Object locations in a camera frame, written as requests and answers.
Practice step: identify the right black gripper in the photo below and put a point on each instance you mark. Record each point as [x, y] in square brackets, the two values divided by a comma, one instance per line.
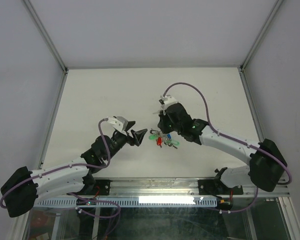
[161, 124]

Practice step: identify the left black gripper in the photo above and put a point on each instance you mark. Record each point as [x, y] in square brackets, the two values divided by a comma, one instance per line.
[137, 137]

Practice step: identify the keyring with tagged keys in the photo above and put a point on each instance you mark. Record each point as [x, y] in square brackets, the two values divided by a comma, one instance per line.
[163, 139]

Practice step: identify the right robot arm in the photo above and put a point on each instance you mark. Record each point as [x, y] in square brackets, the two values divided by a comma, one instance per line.
[264, 163]

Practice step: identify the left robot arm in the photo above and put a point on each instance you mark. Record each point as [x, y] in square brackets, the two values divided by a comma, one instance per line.
[25, 187]

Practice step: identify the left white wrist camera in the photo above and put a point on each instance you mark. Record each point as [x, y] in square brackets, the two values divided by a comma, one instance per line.
[119, 123]

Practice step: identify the aluminium mounting rail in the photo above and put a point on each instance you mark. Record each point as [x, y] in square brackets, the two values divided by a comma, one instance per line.
[134, 187]

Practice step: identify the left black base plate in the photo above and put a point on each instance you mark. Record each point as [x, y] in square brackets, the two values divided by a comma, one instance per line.
[100, 186]

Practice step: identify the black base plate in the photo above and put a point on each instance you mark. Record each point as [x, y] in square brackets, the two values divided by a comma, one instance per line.
[100, 186]
[210, 187]

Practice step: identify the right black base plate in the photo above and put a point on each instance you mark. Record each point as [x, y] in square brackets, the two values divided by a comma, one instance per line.
[210, 187]

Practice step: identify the white slotted cable duct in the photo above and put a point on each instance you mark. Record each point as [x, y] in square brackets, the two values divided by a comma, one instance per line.
[132, 202]

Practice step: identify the left aluminium frame post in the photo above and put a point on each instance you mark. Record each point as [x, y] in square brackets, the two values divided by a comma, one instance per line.
[44, 34]

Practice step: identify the aluminium frame post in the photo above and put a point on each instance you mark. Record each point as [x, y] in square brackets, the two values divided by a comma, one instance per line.
[262, 33]
[44, 34]

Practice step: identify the right aluminium frame post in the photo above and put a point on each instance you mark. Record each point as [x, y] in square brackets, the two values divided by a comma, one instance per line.
[262, 33]

